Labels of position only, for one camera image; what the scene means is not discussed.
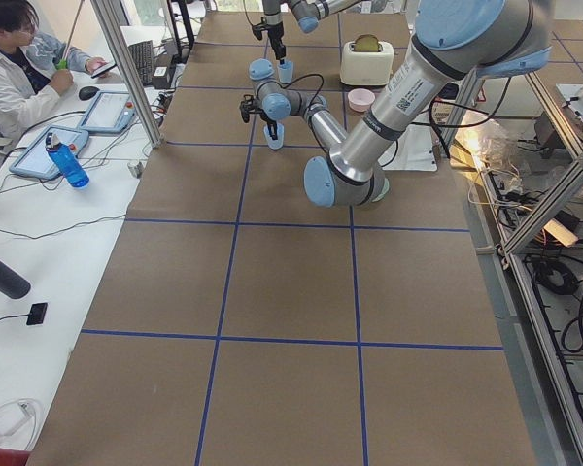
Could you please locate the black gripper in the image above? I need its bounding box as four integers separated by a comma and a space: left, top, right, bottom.
262, 16, 287, 64
258, 109, 279, 141

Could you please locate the light blue cup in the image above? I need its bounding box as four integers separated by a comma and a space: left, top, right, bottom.
263, 122, 285, 150
278, 60, 294, 84

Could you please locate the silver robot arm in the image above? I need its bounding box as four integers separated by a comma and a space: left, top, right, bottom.
251, 0, 358, 64
240, 0, 555, 207

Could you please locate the cream toaster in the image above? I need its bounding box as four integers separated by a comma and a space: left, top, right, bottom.
339, 41, 394, 86

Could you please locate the toast slice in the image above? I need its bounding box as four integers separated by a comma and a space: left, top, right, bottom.
352, 34, 381, 53

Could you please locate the pink plastic bowl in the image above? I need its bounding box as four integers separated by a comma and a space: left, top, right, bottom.
347, 88, 376, 113

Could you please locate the green plastic bowl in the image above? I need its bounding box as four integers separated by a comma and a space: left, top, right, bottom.
371, 178, 390, 203

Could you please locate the black keyboard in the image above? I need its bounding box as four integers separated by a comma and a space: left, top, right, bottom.
127, 40, 154, 86

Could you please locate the far teach pendant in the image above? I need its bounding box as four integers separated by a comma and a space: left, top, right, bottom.
77, 91, 135, 134

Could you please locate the teach pendant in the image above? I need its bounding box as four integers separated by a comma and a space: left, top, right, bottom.
77, 91, 135, 134
9, 125, 89, 181

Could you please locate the black computer mouse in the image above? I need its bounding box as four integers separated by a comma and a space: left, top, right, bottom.
78, 86, 100, 101

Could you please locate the blue water bottle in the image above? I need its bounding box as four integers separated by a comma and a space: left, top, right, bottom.
45, 132, 89, 188

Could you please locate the near teach pendant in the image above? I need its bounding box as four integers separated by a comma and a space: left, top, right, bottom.
9, 125, 89, 181

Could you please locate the person in white jacket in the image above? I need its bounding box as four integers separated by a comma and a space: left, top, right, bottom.
0, 1, 106, 141

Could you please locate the small black square device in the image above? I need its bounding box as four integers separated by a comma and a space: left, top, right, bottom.
26, 302, 48, 326

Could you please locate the dark grey thermos bottle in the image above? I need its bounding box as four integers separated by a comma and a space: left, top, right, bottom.
0, 261, 31, 299

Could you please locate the aluminium frame post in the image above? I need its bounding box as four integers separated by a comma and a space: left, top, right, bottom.
91, 0, 162, 149

